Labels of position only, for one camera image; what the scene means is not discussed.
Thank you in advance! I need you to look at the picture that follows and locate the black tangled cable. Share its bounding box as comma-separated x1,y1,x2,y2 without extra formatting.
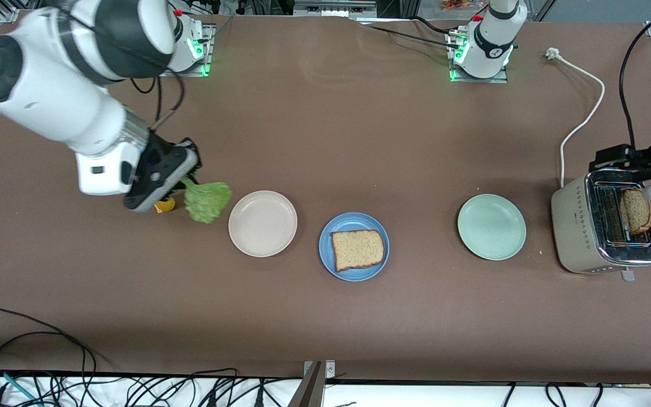
116,369,281,407

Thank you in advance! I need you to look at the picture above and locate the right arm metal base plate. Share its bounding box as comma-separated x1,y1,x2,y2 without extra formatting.
190,23,214,77

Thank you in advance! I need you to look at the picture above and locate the beige round plate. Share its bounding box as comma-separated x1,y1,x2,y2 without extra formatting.
228,190,298,258

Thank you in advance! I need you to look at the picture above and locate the grey metal bracket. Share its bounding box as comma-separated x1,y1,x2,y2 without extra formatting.
289,360,336,407

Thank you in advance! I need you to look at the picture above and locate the teal cable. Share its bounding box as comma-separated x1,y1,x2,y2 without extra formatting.
0,369,41,406

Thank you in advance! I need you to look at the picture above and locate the beige steel toaster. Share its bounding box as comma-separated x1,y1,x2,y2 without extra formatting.
550,169,651,282

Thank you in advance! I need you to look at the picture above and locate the silver power strip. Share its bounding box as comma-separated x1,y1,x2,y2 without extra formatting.
293,0,377,18

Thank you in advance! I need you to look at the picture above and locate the white toaster power cable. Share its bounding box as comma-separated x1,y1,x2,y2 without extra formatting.
546,47,606,188

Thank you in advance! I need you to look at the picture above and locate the pale green round plate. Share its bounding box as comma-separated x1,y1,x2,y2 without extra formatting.
457,194,527,261

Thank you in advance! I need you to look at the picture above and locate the blue round plate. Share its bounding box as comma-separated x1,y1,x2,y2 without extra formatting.
319,212,390,282

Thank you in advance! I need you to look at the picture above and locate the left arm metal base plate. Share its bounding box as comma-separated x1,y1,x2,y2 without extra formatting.
447,28,510,84

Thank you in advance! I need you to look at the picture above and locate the black base cable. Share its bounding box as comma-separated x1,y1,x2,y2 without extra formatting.
354,16,462,50

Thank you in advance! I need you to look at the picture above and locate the green lettuce leaf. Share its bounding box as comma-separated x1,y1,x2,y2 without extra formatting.
180,176,233,224

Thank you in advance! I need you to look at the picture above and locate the brown bread slice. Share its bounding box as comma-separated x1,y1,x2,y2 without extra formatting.
331,230,385,272
619,188,651,234

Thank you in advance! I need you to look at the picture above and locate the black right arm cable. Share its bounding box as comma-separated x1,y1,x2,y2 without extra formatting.
131,73,185,133

